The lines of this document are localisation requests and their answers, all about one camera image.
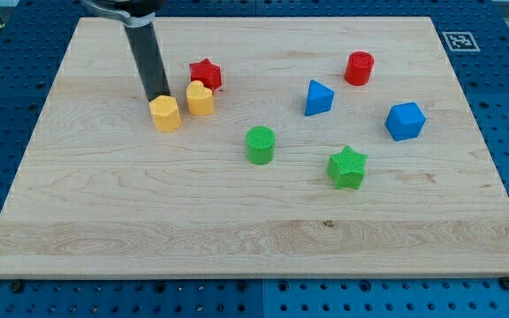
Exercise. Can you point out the wooden board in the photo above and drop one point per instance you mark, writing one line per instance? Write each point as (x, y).
(101, 194)

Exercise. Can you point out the blue hexagon block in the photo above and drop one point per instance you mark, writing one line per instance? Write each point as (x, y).
(405, 121)

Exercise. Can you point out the red star block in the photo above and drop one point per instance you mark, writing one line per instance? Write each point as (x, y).
(207, 73)

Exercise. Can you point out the red cylinder block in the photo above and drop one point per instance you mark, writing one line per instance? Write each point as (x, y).
(359, 68)

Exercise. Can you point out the yellow heart block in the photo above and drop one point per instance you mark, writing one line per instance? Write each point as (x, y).
(199, 99)

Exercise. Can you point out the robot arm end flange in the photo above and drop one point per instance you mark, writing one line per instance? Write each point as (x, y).
(131, 13)

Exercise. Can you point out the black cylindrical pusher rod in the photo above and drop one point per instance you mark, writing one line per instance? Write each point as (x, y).
(148, 60)

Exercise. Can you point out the blue triangle block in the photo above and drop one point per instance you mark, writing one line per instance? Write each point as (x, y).
(319, 98)

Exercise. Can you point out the white fiducial marker tag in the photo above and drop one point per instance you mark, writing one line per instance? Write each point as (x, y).
(459, 41)

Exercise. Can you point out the green star block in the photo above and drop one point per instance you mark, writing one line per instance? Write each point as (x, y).
(347, 168)

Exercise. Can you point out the green cylinder block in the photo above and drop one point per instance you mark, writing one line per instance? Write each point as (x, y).
(260, 145)

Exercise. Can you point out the yellow hexagon block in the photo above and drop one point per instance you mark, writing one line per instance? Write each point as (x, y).
(165, 113)

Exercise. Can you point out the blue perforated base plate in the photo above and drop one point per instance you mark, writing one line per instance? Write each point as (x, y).
(33, 41)

